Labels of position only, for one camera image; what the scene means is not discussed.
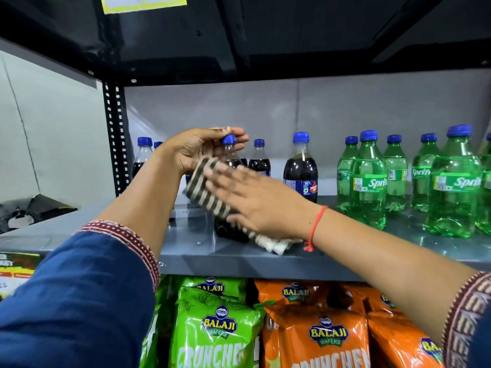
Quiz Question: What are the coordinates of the person's right hand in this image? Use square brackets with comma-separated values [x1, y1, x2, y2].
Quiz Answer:
[203, 163, 323, 244]

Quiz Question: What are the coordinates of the person's left hand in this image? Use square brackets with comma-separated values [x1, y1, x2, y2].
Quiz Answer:
[161, 126, 250, 176]

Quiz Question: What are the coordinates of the striped black and white cloth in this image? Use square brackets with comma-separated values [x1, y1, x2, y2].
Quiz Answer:
[183, 157, 304, 256]

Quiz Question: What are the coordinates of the person's left forearm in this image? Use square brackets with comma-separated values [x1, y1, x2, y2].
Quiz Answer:
[96, 146, 182, 261]

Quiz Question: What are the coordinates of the person's right forearm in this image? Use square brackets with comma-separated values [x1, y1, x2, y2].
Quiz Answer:
[306, 206, 480, 343]

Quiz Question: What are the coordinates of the grey metal shelf board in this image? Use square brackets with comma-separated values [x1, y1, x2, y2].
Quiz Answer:
[0, 195, 491, 283]

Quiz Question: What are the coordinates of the green snack packet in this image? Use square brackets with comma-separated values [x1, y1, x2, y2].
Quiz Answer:
[169, 286, 266, 368]
[139, 278, 173, 368]
[180, 276, 248, 304]

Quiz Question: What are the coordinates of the black metal shelving rack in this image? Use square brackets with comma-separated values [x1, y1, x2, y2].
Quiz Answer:
[0, 0, 491, 198]

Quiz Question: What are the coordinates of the orange snack packet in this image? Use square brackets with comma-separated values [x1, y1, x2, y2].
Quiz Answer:
[366, 309, 446, 368]
[341, 283, 401, 315]
[255, 279, 331, 308]
[262, 304, 371, 368]

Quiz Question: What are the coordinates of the yellow shelf label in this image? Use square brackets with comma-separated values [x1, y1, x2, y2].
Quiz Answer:
[101, 0, 188, 15]

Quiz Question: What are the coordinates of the blue left sleeve maroon cuff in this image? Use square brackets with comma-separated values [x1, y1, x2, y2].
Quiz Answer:
[0, 220, 161, 368]

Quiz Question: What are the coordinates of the blue sleeve maroon cuff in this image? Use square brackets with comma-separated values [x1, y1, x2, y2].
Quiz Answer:
[442, 271, 491, 368]
[0, 220, 161, 368]

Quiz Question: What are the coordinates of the colourful printed carton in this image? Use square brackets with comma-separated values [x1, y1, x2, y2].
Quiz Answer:
[0, 251, 43, 300]

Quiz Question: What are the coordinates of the row of green soda bottles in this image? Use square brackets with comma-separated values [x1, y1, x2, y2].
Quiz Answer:
[336, 125, 491, 239]

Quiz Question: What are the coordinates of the blue right sleeve maroon cuff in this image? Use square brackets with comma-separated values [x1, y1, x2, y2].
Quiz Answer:
[442, 271, 491, 368]

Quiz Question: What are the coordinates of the red thread bracelet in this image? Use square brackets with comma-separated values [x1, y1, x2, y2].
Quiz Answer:
[303, 205, 329, 252]

